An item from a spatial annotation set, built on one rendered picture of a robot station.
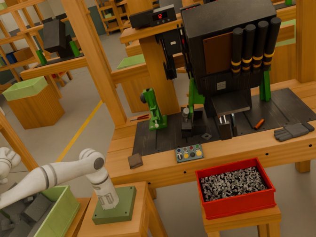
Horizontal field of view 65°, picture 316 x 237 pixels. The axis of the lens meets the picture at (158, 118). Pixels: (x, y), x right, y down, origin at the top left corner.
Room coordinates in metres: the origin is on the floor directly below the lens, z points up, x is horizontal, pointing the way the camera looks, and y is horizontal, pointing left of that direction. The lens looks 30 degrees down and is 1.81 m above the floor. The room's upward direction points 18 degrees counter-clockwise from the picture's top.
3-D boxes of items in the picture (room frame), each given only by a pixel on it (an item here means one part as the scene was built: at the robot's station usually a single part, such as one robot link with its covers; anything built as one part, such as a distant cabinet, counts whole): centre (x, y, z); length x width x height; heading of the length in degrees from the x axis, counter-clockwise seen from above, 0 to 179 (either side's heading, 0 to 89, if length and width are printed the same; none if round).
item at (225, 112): (1.24, -0.41, 1.11); 0.39 x 0.16 x 0.03; 170
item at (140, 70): (1.72, -0.41, 1.23); 1.30 x 0.05 x 0.09; 80
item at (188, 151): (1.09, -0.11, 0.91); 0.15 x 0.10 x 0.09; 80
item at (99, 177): (0.95, 0.35, 1.14); 0.09 x 0.09 x 0.17; 41
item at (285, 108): (1.35, -0.35, 0.89); 1.10 x 0.42 x 0.02; 80
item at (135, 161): (1.19, 0.21, 0.91); 0.10 x 0.08 x 0.03; 3
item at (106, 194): (0.95, 0.36, 0.98); 0.09 x 0.09 x 0.17; 83
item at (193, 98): (1.30, -0.26, 1.17); 0.13 x 0.12 x 0.20; 80
